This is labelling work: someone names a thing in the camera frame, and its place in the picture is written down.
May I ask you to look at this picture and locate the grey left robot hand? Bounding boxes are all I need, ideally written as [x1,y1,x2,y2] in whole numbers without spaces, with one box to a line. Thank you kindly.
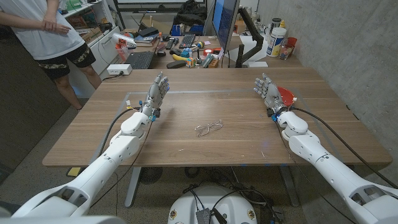
[141,71,170,118]

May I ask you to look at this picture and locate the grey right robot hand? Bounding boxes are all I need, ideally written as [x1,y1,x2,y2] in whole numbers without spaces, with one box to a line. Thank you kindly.
[253,73,289,117]

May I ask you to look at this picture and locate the red bowl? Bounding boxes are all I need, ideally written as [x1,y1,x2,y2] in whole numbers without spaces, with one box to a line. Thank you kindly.
[276,86,298,108]

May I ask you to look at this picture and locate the black glasses case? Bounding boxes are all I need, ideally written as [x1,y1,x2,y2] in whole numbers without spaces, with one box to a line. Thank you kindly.
[166,60,187,70]

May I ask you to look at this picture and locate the black laptop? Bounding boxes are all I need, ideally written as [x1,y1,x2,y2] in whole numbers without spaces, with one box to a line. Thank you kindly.
[123,39,162,70]

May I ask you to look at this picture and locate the white power strip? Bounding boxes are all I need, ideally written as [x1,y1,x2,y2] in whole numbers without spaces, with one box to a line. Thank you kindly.
[106,63,133,76]

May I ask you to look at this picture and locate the white wipes canister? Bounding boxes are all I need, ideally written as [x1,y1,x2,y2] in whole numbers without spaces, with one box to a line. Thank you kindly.
[266,27,287,58]

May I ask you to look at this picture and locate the red cup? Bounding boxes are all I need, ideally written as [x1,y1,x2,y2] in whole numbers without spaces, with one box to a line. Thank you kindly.
[286,37,298,56]

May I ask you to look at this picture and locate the white printed roll package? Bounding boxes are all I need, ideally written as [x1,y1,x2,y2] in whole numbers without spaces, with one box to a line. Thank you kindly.
[111,32,137,50]

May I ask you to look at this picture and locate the black keyboard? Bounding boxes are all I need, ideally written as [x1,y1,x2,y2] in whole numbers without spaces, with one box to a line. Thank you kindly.
[178,34,197,49]

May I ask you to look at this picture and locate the white shelf unit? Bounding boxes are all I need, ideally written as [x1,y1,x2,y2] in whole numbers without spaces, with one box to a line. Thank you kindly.
[58,0,123,75]

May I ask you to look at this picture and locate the dark lid bottle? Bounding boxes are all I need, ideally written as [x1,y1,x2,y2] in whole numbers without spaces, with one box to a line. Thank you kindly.
[269,17,282,32]

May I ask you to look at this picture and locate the blue box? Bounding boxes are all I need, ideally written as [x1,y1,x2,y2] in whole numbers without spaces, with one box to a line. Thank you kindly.
[170,24,205,36]

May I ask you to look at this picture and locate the black round fan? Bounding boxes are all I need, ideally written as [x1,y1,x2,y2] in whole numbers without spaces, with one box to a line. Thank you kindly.
[139,167,164,185]

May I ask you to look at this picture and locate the computer monitor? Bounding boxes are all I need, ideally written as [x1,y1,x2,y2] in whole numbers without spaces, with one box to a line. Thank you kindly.
[211,0,241,52]

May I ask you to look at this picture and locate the black backpack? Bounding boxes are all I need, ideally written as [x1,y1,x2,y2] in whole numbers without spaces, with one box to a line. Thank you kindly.
[172,0,208,27]

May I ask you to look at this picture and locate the grey table leg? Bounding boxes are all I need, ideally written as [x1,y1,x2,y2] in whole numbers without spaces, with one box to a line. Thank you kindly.
[278,164,301,208]
[124,167,142,208]

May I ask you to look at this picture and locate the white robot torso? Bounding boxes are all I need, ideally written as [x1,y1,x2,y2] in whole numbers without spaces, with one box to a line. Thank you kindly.
[167,185,258,224]

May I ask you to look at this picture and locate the person in white t-shirt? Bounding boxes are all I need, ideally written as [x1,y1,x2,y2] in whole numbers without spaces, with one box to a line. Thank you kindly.
[0,0,103,110]

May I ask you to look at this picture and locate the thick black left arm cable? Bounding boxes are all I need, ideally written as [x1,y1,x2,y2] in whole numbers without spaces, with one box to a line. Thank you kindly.
[98,106,142,157]

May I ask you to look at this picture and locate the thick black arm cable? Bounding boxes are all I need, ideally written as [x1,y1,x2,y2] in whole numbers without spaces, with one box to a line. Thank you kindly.
[291,107,398,190]
[98,106,142,157]

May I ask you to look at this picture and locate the clear frame eyeglasses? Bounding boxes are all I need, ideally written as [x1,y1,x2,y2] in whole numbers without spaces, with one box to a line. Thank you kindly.
[194,119,224,138]

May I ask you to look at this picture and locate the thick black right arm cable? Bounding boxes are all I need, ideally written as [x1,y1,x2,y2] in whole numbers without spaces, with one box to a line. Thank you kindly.
[291,107,398,190]

